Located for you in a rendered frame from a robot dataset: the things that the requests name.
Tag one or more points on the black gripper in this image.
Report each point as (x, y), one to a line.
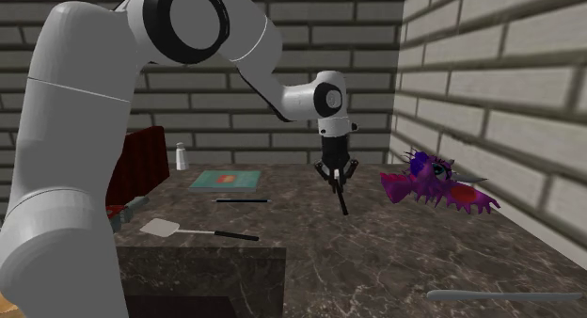
(335, 149)

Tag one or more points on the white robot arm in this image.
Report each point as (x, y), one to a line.
(69, 124)

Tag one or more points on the black stick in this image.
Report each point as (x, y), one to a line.
(343, 203)

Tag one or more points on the purple bird toy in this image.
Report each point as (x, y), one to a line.
(431, 181)

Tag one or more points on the black pen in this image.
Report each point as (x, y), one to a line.
(241, 200)

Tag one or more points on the teal book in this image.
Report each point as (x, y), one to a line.
(227, 180)

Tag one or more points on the white salt shaker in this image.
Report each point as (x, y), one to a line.
(181, 157)

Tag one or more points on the marbled robot stand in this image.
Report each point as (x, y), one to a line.
(201, 273)

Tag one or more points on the dark red chair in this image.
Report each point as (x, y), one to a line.
(142, 163)

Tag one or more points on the grey knife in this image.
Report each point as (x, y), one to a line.
(500, 295)

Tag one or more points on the red and grey tool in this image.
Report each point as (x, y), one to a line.
(126, 210)

